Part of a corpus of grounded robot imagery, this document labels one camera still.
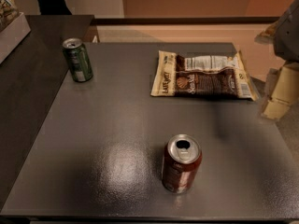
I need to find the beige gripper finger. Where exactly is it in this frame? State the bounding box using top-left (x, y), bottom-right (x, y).
top-left (262, 63), bottom-right (299, 120)
top-left (255, 21), bottom-right (278, 44)

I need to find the red coke can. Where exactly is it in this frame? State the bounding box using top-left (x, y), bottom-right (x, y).
top-left (162, 134), bottom-right (203, 194)

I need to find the green soda can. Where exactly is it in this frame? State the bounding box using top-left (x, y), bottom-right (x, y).
top-left (63, 38), bottom-right (93, 82)

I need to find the brown chip bag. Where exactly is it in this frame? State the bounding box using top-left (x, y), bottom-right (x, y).
top-left (150, 50), bottom-right (258, 101)

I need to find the white snack box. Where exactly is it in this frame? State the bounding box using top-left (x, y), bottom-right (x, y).
top-left (0, 0), bottom-right (31, 63)

